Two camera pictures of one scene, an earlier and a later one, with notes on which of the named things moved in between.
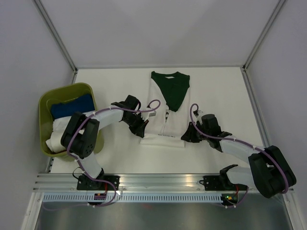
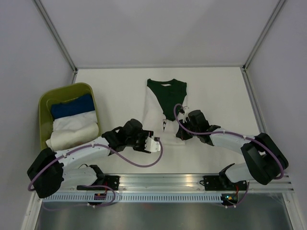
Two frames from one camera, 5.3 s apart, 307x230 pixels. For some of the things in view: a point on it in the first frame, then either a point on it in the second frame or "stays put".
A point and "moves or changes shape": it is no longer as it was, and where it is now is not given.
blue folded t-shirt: (83, 104) stays put
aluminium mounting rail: (147, 182) stays put
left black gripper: (139, 130) → (145, 133)
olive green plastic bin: (59, 94) stays put
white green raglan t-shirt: (168, 109) moves or changes shape
